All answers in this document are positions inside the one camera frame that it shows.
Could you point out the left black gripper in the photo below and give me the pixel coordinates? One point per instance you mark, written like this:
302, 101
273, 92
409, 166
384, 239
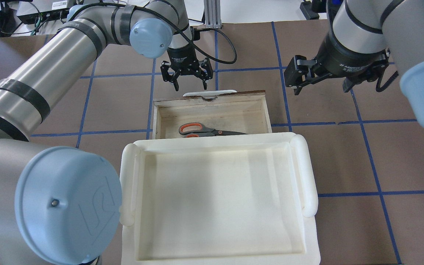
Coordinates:
182, 59

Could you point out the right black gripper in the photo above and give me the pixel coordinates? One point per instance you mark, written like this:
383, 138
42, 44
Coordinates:
344, 60

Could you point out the orange grey handled scissors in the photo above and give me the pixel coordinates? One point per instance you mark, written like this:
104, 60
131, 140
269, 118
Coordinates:
196, 129

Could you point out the wooden drawer with white handle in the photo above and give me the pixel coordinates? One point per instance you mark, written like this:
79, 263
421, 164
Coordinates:
229, 110

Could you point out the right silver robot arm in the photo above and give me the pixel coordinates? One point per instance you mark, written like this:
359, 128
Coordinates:
362, 35

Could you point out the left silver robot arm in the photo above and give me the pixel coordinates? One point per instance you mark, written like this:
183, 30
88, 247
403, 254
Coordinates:
109, 106

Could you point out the black power adapter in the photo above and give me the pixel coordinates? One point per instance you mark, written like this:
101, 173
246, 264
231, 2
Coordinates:
309, 14

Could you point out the white plastic tray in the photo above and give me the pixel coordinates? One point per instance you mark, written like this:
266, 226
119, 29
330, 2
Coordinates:
230, 200

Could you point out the aluminium frame post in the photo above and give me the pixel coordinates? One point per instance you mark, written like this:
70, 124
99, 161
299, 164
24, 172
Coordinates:
212, 14

